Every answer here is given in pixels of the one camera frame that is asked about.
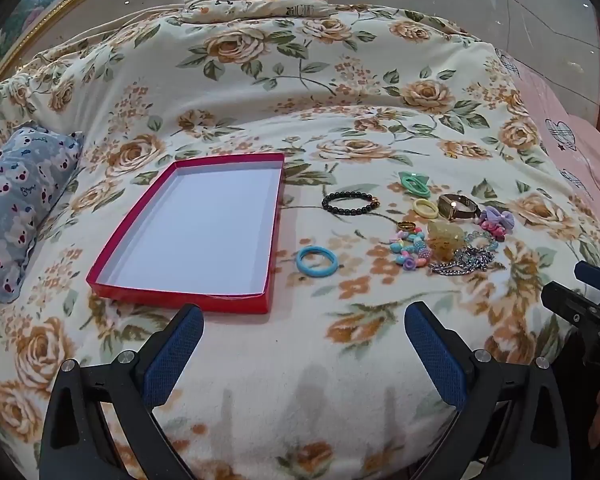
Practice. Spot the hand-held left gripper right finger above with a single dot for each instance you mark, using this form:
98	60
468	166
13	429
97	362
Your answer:
435	355

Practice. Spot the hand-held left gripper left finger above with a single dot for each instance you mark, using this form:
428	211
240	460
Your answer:
180	347

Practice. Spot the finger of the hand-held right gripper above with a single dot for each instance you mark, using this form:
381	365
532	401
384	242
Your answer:
597	274
570	305

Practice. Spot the pink cartoon hair clip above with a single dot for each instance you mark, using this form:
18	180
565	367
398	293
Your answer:
492	232

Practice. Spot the yellow hair claw clip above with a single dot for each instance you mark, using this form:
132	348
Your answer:
445	242

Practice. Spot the red shallow box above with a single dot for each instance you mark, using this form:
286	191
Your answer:
205	220

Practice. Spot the gold mesh-band watch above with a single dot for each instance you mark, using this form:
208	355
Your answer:
447	206

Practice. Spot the pink bed sheet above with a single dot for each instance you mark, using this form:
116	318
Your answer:
580	160

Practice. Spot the grey bear print pillow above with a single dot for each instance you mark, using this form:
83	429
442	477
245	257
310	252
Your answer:
20	200

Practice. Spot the floral blanket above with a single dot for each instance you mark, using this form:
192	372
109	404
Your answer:
280	85

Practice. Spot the gold framed picture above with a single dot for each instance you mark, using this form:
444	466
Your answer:
40	15

